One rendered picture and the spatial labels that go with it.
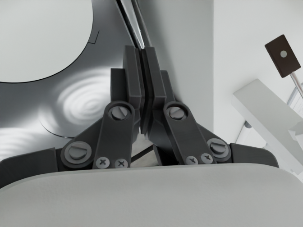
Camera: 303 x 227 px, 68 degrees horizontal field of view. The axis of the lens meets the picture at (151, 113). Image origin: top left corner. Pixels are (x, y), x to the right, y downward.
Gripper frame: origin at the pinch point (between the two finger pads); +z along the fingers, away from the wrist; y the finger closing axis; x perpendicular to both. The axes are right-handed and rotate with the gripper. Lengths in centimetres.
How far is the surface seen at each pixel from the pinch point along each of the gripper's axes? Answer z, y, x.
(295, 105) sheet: 10.9, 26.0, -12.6
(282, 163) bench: 107, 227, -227
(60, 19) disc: 7.0, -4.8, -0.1
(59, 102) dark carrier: 6.6, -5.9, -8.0
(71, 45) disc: 7.2, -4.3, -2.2
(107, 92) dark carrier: 8.3, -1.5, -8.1
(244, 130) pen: 7.0, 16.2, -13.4
